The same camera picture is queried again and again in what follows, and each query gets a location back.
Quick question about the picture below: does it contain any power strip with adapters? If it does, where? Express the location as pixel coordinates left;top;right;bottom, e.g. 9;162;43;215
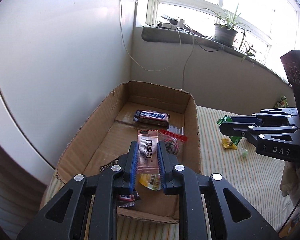
159;18;185;30

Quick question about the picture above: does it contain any English-label Snickers bar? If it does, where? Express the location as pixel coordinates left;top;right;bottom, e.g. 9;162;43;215
117;190;141;209

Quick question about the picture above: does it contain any pink candy packet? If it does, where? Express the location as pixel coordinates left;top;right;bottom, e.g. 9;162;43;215
137;130;159;174

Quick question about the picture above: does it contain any Chinese-label Snickers bar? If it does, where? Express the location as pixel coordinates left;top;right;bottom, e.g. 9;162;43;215
133;109;170;128

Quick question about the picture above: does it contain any red-edged clear snack bag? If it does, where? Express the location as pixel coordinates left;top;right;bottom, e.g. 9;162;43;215
158;129;187;156

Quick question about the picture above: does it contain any black candy packet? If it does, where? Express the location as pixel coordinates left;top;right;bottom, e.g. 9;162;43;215
99;159;118;173

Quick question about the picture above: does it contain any white cable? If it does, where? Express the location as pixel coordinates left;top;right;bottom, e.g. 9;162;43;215
118;0;182;73

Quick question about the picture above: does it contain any potted spider plant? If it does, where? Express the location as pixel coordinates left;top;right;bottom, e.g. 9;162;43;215
204;5;256;63

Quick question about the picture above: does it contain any colourful jelly cup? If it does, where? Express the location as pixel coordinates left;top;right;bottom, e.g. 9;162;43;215
138;173;161;191

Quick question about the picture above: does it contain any green printed gift bag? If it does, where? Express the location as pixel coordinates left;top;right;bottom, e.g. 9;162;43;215
274;96;289;108

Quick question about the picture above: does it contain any yellow candy packet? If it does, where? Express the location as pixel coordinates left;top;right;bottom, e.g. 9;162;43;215
222;138;237;150

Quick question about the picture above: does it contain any clear green candy packet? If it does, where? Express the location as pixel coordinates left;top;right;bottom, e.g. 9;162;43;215
241;148;249;158

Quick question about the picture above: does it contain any striped table cloth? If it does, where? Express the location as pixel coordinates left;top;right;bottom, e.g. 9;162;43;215
40;106;294;239

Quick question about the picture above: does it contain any brown cardboard box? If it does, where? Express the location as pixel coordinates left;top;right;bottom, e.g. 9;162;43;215
55;80;203;224

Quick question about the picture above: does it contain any grey cable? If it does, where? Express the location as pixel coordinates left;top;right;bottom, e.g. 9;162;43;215
181;24;196;90

